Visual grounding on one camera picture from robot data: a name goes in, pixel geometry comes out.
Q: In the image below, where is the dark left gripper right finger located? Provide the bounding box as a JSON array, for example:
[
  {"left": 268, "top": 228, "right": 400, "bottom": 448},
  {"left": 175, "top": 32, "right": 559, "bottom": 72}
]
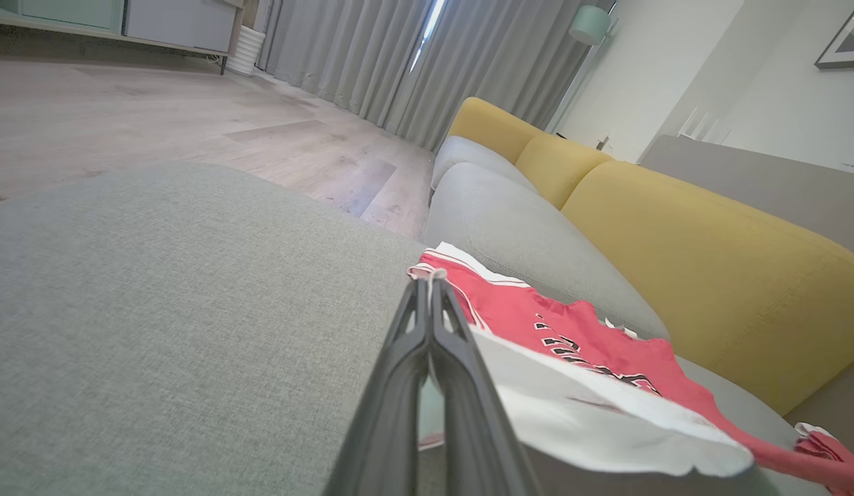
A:
[{"left": 430, "top": 278, "right": 542, "bottom": 496}]

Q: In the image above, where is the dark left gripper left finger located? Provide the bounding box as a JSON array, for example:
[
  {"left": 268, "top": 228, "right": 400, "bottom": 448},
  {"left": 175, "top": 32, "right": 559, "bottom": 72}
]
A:
[{"left": 324, "top": 278, "right": 432, "bottom": 496}]

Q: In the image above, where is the red and white basketball jersey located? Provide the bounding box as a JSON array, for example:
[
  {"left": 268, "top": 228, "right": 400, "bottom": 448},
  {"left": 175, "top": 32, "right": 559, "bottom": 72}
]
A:
[{"left": 408, "top": 241, "right": 854, "bottom": 496}]

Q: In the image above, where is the medium grey sofa seat cushion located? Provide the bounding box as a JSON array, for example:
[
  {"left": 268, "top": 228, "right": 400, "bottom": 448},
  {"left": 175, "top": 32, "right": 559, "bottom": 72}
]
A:
[{"left": 424, "top": 163, "right": 670, "bottom": 340}]

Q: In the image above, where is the small grey sofa seat cushion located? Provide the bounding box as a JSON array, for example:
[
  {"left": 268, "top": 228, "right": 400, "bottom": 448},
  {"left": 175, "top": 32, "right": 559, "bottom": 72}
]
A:
[{"left": 431, "top": 135, "right": 539, "bottom": 195}]

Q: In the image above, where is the small yellow sofa backrest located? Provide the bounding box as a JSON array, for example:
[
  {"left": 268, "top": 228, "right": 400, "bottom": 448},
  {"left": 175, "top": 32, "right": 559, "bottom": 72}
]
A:
[{"left": 514, "top": 133, "right": 615, "bottom": 210}]

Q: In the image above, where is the large yellow sofa backrest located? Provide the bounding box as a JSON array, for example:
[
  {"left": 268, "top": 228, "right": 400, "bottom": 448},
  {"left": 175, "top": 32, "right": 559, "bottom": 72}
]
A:
[{"left": 561, "top": 161, "right": 854, "bottom": 415}]

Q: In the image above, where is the yellow sofa corner backrest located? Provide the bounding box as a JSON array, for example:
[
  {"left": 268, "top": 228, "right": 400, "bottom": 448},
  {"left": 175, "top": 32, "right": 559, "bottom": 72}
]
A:
[{"left": 447, "top": 96, "right": 546, "bottom": 165}]

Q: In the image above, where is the grey curtain panel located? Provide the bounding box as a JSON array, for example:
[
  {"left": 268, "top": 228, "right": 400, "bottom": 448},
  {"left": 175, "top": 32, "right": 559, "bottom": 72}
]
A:
[
  {"left": 257, "top": 0, "right": 431, "bottom": 128},
  {"left": 382, "top": 0, "right": 617, "bottom": 152}
]

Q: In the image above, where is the white slatted railing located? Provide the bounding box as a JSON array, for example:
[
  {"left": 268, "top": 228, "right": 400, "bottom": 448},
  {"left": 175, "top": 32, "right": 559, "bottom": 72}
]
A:
[{"left": 678, "top": 106, "right": 732, "bottom": 146}]

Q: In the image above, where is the white ribbed plant pot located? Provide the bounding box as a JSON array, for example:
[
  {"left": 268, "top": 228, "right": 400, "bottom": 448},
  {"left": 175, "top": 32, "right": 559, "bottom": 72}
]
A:
[{"left": 225, "top": 25, "right": 267, "bottom": 77}]

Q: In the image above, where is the mint green floor lamp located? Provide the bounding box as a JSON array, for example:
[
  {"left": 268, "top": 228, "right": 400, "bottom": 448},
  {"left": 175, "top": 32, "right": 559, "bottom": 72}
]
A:
[{"left": 545, "top": 5, "right": 619, "bottom": 135}]

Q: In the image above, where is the grey sideboard cabinet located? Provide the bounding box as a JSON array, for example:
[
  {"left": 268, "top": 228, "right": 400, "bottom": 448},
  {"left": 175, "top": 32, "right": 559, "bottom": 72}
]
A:
[{"left": 0, "top": 0, "right": 247, "bottom": 75}]

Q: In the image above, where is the framed wall picture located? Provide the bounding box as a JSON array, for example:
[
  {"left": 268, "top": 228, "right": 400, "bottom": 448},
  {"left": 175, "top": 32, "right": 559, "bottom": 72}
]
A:
[{"left": 814, "top": 0, "right": 854, "bottom": 70}]

